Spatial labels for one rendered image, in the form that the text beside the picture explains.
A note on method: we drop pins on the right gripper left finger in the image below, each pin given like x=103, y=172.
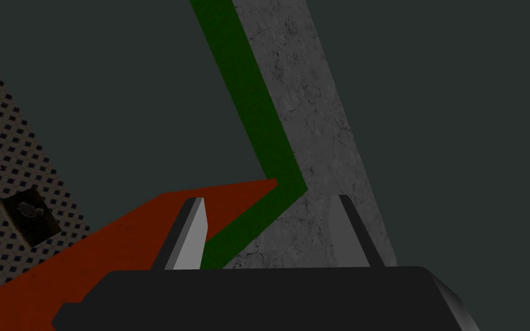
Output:
x=187, y=239

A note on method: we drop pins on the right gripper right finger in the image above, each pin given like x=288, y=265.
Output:
x=351, y=239

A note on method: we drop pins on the dark picture of a bird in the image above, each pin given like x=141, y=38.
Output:
x=30, y=216

